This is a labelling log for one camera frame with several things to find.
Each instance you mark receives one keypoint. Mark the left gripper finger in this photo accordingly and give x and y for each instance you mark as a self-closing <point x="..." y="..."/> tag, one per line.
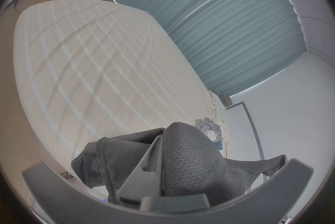
<point x="138" y="186"/>

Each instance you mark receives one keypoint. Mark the grey bedside table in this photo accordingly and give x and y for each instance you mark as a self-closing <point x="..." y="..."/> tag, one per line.
<point x="225" y="100"/>

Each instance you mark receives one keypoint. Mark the black T-shirt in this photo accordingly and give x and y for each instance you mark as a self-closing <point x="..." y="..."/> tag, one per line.
<point x="191" y="152"/>

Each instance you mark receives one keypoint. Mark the bed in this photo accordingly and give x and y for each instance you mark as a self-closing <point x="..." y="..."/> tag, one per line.
<point x="104" y="66"/>

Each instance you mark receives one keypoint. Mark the pile of clothes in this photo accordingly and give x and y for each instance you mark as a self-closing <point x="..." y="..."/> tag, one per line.
<point x="209" y="128"/>

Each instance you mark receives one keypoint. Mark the white printed pillow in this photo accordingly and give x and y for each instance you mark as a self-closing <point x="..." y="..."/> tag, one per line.
<point x="219" y="115"/>

